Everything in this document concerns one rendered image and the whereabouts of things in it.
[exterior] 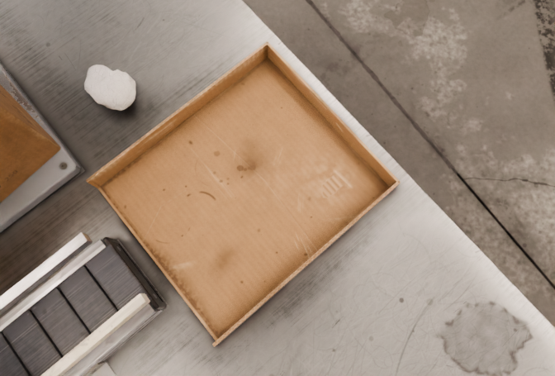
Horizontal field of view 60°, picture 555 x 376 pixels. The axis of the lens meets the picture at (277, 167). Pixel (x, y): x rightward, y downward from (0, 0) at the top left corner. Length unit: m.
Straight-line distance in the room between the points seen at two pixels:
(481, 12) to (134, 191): 1.46
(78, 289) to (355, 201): 0.36
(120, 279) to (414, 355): 0.37
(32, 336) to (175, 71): 0.38
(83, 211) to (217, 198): 0.18
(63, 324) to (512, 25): 1.65
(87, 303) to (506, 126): 1.40
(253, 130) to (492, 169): 1.10
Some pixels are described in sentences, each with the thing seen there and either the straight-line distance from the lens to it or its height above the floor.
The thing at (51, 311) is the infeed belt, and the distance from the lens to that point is 0.64.
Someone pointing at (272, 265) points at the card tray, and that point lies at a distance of 0.63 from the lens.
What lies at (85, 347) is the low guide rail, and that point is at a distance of 0.58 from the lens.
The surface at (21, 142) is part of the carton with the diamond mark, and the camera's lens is 0.64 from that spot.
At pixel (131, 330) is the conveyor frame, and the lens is 0.61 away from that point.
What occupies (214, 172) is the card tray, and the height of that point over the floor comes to 0.83.
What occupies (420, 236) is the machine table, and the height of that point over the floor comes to 0.83.
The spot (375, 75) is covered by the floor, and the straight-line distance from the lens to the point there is 1.65.
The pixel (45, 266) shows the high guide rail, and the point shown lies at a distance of 0.55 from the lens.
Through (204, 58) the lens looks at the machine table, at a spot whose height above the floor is 0.83.
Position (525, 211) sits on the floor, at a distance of 1.66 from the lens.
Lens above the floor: 1.46
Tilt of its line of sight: 75 degrees down
